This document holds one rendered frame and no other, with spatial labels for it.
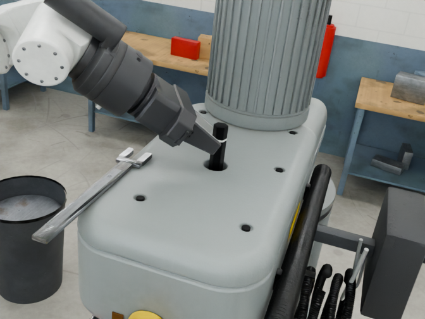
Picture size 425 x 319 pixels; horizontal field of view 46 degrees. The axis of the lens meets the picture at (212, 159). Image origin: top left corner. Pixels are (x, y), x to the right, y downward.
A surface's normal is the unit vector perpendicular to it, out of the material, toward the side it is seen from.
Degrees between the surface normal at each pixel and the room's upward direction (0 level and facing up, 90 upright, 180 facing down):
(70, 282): 0
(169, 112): 90
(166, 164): 0
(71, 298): 0
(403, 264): 90
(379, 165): 90
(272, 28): 90
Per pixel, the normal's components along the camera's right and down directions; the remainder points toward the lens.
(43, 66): -0.02, 0.69
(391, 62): -0.32, 0.41
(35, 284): 0.43, 0.51
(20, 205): 0.11, -0.88
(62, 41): 0.80, -0.43
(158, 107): 0.19, 0.47
